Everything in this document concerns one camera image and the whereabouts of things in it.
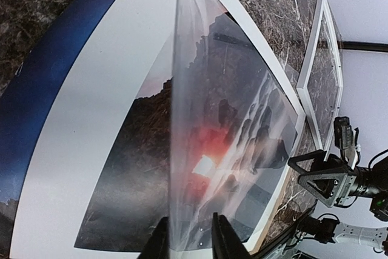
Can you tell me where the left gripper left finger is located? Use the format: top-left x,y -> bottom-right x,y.
141,217 -> 169,259

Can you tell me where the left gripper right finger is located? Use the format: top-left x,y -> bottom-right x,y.
212,212 -> 250,259

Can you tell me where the white picture frame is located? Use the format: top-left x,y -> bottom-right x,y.
296,0 -> 343,151

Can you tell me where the right black corner post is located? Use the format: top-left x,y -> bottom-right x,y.
341,41 -> 388,53

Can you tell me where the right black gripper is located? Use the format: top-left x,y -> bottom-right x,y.
288,149 -> 356,207

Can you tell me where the brown cardboard backing board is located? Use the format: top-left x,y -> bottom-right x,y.
248,205 -> 287,254

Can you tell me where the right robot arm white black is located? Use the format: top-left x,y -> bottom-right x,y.
289,150 -> 387,255

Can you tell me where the dark landscape photo print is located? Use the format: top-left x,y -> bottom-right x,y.
0,0 -> 298,244

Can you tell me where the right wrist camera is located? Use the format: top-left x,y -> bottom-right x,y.
333,116 -> 361,169

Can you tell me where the clear acrylic sheet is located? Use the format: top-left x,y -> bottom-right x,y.
169,0 -> 304,256

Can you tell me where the white mat board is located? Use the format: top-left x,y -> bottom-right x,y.
8,0 -> 306,259

